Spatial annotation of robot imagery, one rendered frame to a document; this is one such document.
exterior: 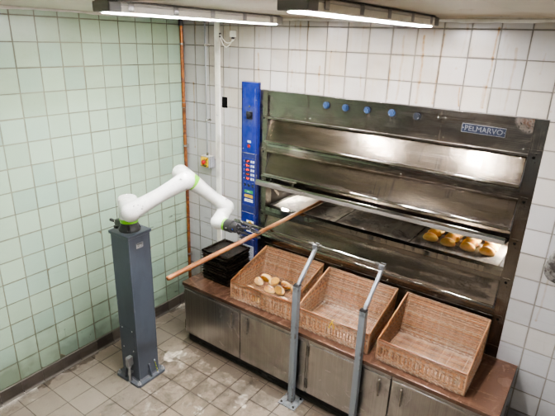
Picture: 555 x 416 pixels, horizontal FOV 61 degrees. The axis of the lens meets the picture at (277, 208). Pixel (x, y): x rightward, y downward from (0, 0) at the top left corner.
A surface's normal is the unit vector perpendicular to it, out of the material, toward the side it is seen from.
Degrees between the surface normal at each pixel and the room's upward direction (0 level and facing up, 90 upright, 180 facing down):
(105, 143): 90
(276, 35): 90
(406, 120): 90
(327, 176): 70
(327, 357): 90
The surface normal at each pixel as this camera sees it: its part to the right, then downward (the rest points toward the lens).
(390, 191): -0.54, -0.07
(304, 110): -0.59, 0.28
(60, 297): 0.81, 0.22
